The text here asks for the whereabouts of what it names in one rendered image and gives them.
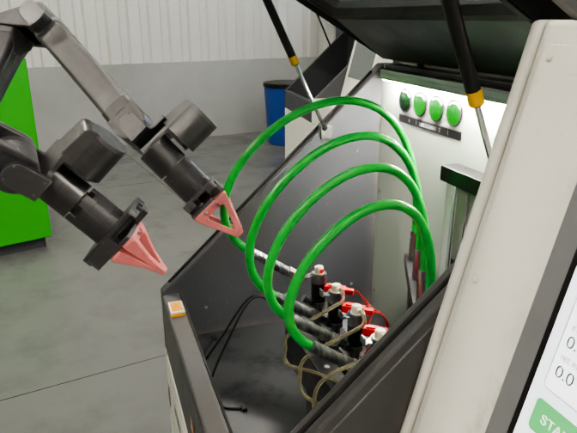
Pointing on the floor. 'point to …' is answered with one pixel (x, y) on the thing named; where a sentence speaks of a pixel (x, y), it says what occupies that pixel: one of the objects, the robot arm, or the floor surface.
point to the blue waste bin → (276, 107)
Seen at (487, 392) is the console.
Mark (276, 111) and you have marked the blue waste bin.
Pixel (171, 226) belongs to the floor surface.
